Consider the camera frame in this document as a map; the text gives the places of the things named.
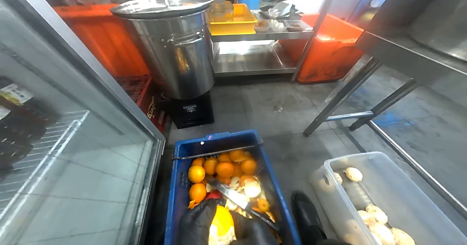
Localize yellow plastic tray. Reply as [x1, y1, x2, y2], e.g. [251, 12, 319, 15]
[207, 3, 258, 36]

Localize knife with black handle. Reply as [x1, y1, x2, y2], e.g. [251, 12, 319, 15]
[208, 179, 280, 232]

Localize clear plastic containers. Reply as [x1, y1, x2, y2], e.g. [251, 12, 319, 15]
[208, 0, 234, 23]

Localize red plastic crate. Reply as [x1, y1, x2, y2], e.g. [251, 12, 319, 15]
[114, 73, 168, 133]

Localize clear plastic bag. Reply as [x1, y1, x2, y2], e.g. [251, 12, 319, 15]
[268, 0, 293, 18]

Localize blue plastic crate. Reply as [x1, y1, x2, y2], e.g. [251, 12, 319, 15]
[164, 130, 302, 245]

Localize dark packages with labels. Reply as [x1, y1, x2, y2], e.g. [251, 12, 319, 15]
[0, 76, 59, 180]

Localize partly peeled orange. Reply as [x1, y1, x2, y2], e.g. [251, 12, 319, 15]
[209, 205, 236, 245]

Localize large steel pot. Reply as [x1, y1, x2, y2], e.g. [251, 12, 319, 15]
[122, 6, 216, 100]

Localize thin metal rod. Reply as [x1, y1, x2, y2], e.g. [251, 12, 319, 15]
[172, 142, 264, 161]

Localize person's left hand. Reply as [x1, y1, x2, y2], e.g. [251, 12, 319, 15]
[177, 199, 227, 245]

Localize steel table with lower shelf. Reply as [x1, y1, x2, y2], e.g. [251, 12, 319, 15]
[210, 9, 318, 83]

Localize black plastic crate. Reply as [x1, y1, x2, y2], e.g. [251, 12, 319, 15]
[169, 91, 215, 130]

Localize steel sink table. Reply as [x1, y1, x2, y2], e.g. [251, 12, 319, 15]
[302, 0, 467, 220]

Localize refrigerator with glass door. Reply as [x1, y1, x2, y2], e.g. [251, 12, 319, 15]
[0, 0, 166, 245]

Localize white wire shelf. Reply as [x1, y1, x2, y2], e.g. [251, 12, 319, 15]
[0, 110, 90, 220]

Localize translucent plastic tub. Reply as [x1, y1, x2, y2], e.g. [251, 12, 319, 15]
[310, 151, 467, 245]

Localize person's legs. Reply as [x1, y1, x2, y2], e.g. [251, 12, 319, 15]
[291, 190, 351, 245]

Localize person's right hand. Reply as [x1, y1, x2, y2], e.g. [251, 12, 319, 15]
[229, 210, 280, 245]

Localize large orange tub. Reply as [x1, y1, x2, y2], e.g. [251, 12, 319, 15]
[279, 13, 365, 84]
[53, 3, 151, 78]

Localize heap of orange peels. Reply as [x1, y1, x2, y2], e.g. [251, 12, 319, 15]
[205, 175, 277, 225]

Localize round steel lid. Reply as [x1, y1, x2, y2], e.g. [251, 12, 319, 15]
[110, 0, 217, 20]

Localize pile of peeled oranges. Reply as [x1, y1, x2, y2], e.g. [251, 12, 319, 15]
[334, 167, 416, 245]

